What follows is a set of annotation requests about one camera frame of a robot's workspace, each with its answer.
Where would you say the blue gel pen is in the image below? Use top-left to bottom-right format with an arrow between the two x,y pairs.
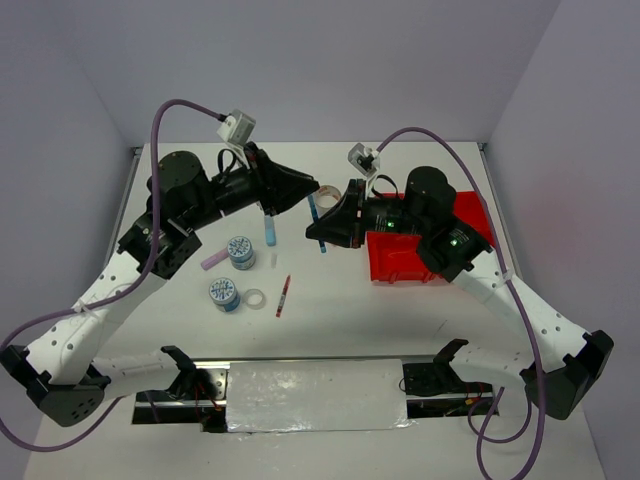
306,193 -> 327,254

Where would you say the red bin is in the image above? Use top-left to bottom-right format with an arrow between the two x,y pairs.
454,191 -> 495,247
366,232 -> 439,284

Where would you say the purple cable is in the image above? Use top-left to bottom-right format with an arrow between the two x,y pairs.
374,126 -> 546,480
0,99 -> 226,454

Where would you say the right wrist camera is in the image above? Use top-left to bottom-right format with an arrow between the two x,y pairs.
347,143 -> 380,176

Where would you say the metal base rail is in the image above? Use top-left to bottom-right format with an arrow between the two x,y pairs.
132,357 -> 494,434

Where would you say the red gel pen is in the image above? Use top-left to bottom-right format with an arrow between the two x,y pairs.
275,274 -> 291,318

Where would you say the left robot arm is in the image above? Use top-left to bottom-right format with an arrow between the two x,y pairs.
1,143 -> 319,427

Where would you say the pink highlighter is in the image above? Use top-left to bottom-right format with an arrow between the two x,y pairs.
200,250 -> 229,271

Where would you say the blue slime jar far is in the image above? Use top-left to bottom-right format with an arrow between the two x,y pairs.
227,236 -> 255,270

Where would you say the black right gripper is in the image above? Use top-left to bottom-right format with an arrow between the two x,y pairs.
305,178 -> 428,248

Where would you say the red bin front left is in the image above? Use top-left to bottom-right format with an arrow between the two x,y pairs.
366,232 -> 439,284

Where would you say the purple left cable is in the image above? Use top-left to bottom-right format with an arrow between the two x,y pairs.
0,99 -> 226,454

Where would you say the small clear tape roll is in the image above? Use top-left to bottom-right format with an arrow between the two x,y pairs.
242,288 -> 266,310

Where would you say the blue slime jar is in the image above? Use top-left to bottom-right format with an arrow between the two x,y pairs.
227,236 -> 255,270
209,277 -> 241,313

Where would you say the blue slime jar near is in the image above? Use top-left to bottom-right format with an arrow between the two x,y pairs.
209,277 -> 241,313

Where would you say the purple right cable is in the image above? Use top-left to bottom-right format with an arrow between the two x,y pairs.
374,126 -> 546,480

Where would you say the red bin back right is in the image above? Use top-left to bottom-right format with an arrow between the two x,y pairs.
454,191 -> 495,247

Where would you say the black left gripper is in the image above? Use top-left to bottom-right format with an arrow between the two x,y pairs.
184,141 -> 320,231

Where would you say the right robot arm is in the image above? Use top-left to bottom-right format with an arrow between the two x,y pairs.
305,166 -> 614,420

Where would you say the large grey tape roll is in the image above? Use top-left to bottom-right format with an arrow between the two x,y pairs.
313,185 -> 342,215

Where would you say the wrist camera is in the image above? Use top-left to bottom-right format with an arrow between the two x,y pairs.
347,143 -> 380,176
217,109 -> 256,148

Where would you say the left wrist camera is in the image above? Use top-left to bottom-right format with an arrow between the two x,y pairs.
217,109 -> 256,148

